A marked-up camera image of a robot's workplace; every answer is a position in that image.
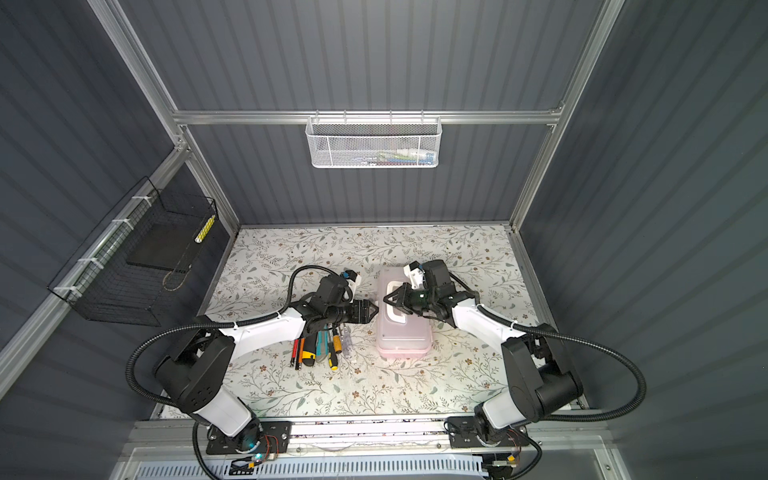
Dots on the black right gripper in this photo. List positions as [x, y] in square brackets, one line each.
[404, 293]

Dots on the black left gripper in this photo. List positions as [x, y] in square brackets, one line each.
[365, 316]

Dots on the pink tool box base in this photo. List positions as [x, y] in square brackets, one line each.
[396, 341]

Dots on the orange hex key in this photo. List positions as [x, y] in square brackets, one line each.
[299, 353]

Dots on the yellow black utility knife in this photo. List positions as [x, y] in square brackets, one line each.
[308, 350]

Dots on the red hex key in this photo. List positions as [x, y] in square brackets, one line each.
[294, 353]

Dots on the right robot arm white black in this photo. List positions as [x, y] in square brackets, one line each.
[540, 374]

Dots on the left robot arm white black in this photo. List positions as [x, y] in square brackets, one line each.
[193, 372]

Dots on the teal utility knife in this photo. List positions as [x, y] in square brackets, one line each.
[322, 345]

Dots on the yellow tube in black basket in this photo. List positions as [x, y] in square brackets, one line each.
[205, 229]

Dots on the black pad in basket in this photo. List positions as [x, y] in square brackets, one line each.
[166, 247]

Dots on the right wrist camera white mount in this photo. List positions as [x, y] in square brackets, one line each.
[415, 274]

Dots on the clear handled screwdriver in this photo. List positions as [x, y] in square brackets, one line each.
[345, 339]

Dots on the yellow handled screwdriver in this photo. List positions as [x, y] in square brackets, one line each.
[335, 347]

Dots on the white wire mesh basket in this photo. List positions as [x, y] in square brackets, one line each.
[348, 145]

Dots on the horizontal aluminium frame bar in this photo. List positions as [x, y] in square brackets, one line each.
[296, 117]

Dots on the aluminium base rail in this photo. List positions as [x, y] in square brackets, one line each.
[361, 435]

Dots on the black wire basket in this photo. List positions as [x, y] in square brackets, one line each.
[141, 269]

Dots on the aluminium corner frame post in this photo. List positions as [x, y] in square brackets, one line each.
[126, 41]

